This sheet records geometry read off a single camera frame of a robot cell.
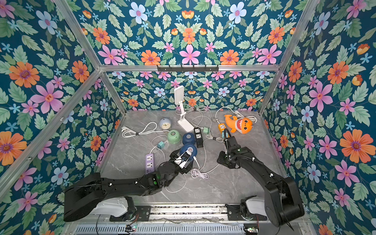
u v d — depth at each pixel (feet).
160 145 3.15
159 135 3.43
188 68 3.03
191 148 2.35
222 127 3.53
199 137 3.33
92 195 1.38
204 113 3.90
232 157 2.02
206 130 3.43
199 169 2.88
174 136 3.02
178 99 3.03
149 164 2.91
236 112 3.82
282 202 1.29
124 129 3.52
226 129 2.49
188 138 2.98
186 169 2.30
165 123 3.40
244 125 3.30
